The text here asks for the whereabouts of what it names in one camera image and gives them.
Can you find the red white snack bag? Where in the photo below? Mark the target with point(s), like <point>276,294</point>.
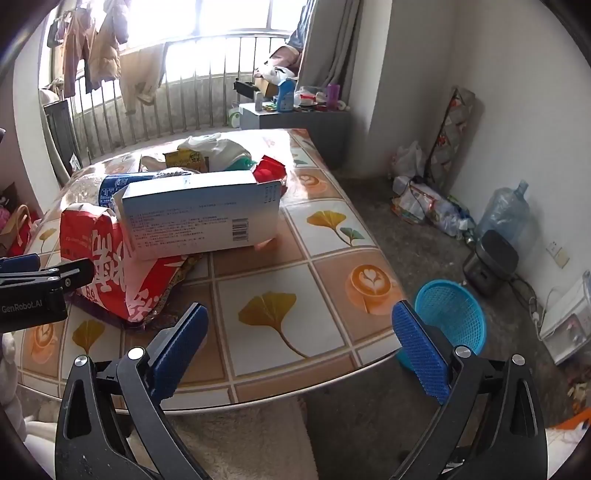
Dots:
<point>106,258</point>

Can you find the yellow drink carton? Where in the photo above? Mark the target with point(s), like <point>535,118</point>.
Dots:
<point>184,160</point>

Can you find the pile of packaging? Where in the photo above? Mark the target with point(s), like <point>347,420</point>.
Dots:
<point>425,198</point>

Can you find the colourful cloth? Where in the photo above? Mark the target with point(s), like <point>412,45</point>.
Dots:
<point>568,434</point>

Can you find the blue printed packet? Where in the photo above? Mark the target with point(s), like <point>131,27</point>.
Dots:
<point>115,187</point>

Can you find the black gadget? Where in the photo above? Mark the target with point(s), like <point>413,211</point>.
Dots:
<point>244,88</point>

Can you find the white plastic bag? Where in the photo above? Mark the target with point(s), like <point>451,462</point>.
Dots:
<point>221,147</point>
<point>408,161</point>

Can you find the assorted bottles and packets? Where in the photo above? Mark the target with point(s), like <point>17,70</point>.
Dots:
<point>309,98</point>

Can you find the brown paper bag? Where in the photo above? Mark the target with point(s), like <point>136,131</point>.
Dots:
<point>18,230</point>

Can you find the patterned folded mat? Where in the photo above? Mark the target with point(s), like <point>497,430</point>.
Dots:
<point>450,134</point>

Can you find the metal railing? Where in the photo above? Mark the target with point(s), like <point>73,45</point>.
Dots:
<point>198,101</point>

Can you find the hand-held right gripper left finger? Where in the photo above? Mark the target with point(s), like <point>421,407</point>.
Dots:
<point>180,350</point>

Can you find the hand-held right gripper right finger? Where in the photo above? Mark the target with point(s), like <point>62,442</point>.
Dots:
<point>420,350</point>

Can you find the dark blue garment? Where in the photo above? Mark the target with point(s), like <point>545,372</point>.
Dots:
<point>302,23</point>

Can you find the white cloth bundle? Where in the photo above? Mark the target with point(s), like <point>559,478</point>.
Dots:
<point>48,97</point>

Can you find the dark hanging garment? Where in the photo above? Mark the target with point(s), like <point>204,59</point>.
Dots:
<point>57,30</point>

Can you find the black rice cooker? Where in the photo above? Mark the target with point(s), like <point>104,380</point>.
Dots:
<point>491,263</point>

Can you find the grey cabinet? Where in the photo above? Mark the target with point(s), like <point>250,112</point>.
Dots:
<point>314,124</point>

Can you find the pink hanging garment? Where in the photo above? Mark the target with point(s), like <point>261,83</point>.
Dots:
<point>76,50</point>

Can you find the beige garment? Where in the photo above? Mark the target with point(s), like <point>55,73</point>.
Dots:
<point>138,74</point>

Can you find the blue detergent bottle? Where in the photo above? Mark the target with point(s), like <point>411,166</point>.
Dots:
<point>286,97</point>

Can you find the purple cup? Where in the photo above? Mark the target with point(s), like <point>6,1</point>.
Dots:
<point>333,93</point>

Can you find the white appliance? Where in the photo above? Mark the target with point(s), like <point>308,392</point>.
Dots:
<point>563,323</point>

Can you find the wall socket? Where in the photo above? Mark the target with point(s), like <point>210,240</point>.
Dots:
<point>558,254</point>

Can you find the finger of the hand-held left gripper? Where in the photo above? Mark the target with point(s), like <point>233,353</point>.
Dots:
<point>69,274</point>
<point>18,263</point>

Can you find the large clear water bottle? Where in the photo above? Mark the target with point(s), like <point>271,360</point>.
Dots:
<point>503,212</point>

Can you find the green plastic wrapper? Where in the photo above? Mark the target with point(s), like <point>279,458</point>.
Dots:
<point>244,164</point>

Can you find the pink cloth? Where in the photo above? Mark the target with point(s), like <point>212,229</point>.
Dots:
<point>284,60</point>

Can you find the red wrapper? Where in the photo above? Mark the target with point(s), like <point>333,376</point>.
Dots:
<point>270,173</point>

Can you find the table with patterned cloth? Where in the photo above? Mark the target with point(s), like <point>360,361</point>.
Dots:
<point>277,258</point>

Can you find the blue plastic basket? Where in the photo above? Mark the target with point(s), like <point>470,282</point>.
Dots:
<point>457,314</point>

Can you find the large window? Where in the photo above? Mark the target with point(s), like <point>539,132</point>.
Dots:
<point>231,18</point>

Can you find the white cardboard box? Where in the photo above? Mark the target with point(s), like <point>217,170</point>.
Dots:
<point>194,217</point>

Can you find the grey curtain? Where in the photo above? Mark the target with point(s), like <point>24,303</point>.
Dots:
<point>341,46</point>

